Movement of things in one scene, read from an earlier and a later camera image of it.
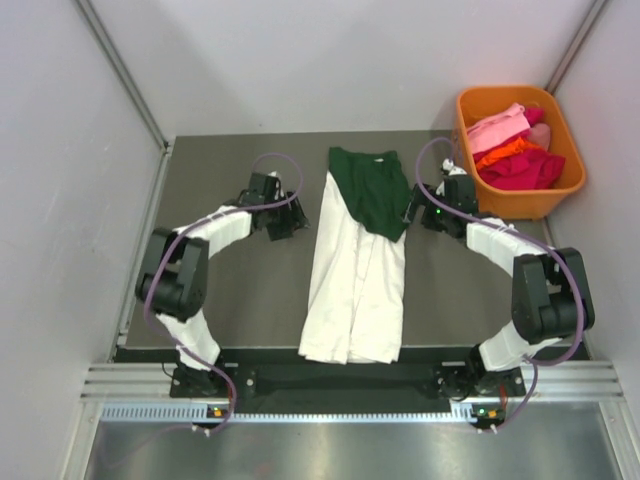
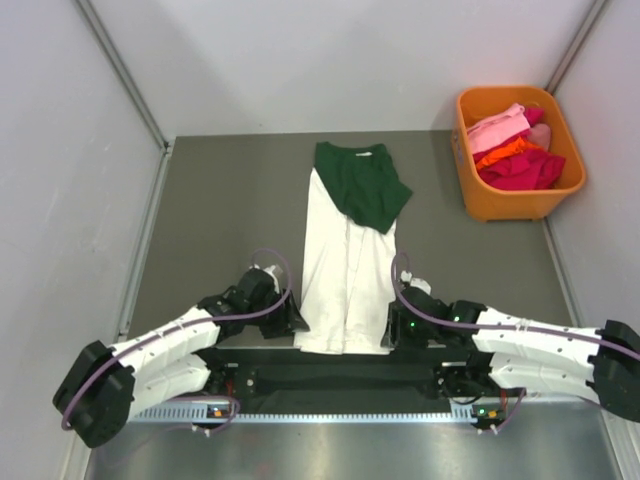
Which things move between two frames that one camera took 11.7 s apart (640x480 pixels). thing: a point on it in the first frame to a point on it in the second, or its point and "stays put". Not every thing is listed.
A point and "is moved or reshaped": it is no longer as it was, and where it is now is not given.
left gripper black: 294,220 to 288,321
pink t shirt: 498,128 stays put
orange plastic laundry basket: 475,103 stays put
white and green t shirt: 352,312 is moved or reshaped
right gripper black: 419,198 to 396,336
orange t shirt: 520,146 stays put
